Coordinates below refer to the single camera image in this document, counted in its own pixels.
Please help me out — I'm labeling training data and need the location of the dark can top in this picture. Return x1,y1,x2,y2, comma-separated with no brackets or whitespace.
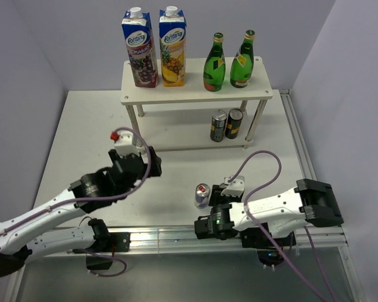
210,109,227,142

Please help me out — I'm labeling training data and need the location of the dark can yellow label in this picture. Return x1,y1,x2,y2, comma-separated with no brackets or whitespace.
225,108,243,139

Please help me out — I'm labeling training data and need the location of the green glass bottle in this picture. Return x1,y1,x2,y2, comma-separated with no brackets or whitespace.
203,32,226,92
230,30,255,88

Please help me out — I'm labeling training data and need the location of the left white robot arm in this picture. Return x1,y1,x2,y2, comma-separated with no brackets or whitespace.
0,147,162,277

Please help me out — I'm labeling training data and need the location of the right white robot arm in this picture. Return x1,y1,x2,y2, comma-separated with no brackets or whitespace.
194,179,344,245

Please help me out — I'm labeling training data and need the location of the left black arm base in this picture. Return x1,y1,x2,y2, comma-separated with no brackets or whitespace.
86,232,130,274

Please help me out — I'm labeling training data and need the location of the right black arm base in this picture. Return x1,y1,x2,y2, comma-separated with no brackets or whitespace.
239,228,296,271

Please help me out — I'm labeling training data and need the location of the white two-tier shelf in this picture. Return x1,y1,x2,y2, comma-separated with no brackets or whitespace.
121,57,273,151

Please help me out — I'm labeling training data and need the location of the silver blue energy can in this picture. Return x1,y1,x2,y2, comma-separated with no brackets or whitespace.
194,183,211,209

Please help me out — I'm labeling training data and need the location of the grape juice carton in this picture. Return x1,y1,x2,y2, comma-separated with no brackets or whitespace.
121,7,159,88

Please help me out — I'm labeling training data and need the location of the pineapple juice carton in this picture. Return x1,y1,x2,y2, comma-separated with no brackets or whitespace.
159,6,186,87

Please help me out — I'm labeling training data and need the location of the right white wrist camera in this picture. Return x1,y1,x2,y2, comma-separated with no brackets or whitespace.
220,176,244,197

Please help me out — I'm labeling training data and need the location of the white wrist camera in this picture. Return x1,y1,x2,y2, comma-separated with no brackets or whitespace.
220,176,244,197
110,130,140,157

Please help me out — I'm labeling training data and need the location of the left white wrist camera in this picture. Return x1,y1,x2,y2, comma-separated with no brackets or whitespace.
110,130,140,157

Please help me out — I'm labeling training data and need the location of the aluminium rail right side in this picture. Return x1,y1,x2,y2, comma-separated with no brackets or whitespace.
279,89,367,301

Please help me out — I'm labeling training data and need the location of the aluminium rail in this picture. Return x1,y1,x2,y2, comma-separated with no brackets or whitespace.
108,226,345,255
279,89,367,301

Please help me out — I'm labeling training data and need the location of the aluminium rail front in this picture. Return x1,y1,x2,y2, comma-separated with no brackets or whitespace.
108,226,345,255

